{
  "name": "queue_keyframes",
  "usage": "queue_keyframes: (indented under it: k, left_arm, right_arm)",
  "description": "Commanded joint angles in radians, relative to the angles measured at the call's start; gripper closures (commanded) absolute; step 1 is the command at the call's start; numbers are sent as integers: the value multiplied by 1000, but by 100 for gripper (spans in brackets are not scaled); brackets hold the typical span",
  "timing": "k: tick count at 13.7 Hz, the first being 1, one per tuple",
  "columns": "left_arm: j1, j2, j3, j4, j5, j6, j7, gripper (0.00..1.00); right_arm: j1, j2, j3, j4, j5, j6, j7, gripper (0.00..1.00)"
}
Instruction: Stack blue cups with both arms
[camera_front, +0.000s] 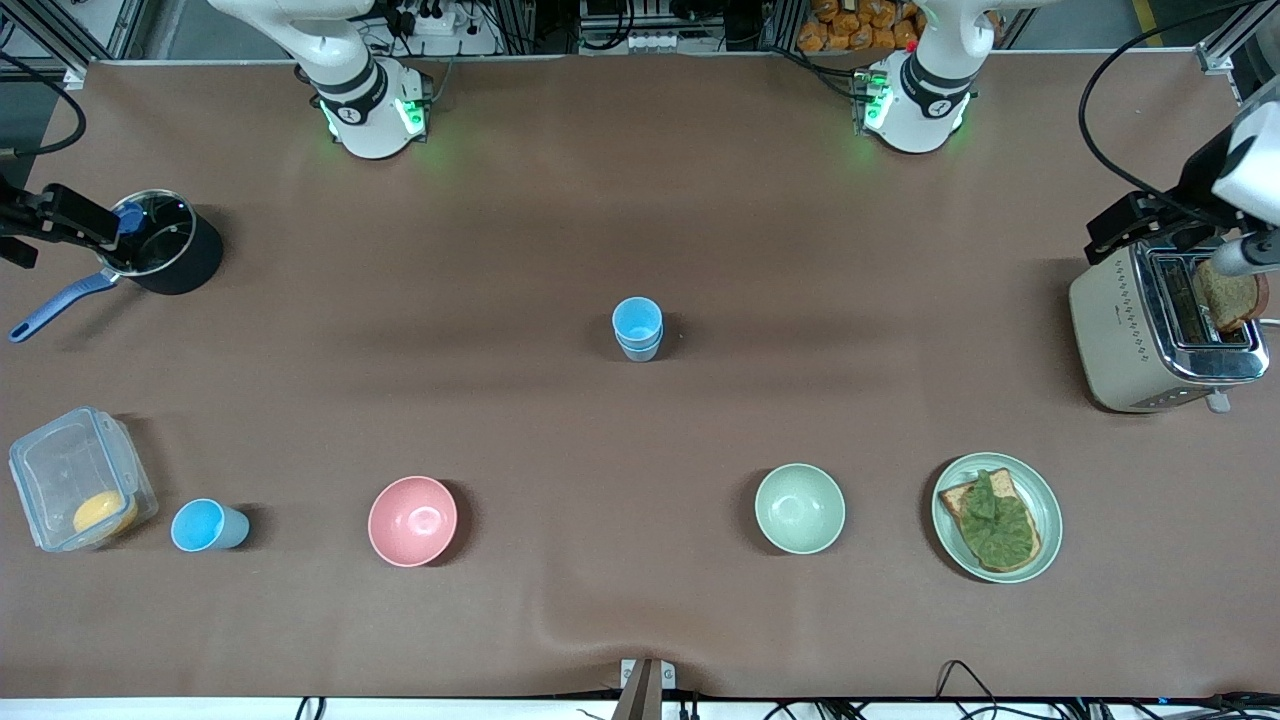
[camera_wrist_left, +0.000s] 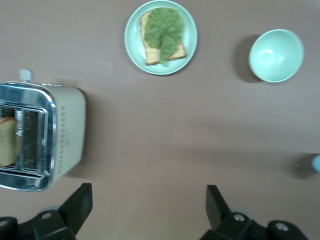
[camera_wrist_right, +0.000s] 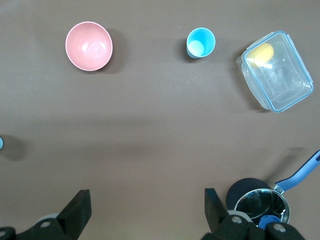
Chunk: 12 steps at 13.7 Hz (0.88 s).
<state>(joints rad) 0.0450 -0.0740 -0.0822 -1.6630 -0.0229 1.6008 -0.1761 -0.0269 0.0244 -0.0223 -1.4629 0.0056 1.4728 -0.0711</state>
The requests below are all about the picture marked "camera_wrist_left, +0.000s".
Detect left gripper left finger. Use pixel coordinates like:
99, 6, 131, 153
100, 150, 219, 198
32, 183, 93, 240

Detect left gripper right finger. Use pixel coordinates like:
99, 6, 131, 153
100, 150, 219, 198
199, 184, 270, 240

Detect blue cup with white paper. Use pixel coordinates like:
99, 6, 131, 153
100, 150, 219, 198
311, 154, 320, 173

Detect beige and chrome toaster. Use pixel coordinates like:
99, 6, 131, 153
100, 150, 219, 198
0, 69, 87, 193

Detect brown bread slice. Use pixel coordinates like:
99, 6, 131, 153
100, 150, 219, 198
0, 116, 22, 168

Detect green bowl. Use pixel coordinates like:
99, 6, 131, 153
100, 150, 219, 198
248, 28, 305, 84

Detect bread slice under lettuce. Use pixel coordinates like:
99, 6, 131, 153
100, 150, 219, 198
139, 9, 187, 66

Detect green plate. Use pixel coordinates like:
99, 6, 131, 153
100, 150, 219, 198
124, 0, 199, 76

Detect green lettuce leaf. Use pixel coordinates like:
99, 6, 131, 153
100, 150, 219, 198
144, 7, 185, 68

